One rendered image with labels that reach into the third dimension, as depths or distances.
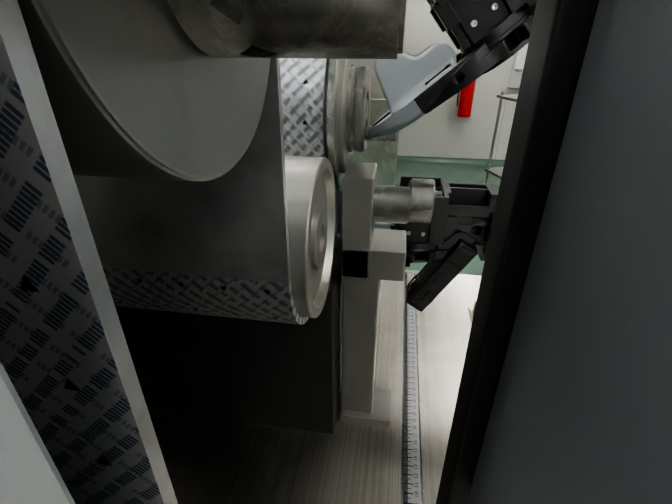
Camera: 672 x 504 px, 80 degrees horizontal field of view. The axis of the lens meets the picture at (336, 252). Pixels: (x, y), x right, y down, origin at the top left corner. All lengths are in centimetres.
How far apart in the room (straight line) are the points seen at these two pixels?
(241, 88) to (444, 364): 51
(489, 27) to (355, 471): 43
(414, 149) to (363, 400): 463
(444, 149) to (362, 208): 471
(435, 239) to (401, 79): 19
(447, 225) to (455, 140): 457
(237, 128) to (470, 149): 495
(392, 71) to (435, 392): 40
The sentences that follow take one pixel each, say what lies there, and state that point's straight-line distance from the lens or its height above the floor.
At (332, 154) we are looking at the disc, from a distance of 33.
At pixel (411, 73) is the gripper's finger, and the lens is 35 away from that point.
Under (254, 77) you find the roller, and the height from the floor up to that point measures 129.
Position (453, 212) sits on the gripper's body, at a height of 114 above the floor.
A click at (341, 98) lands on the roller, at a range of 34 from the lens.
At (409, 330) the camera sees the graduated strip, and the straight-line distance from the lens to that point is 66.
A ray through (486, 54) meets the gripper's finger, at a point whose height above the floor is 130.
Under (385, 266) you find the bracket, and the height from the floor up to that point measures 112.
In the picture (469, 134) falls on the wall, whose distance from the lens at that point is 505.
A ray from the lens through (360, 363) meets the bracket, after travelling 46.
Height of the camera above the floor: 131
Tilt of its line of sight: 28 degrees down
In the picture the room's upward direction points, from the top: straight up
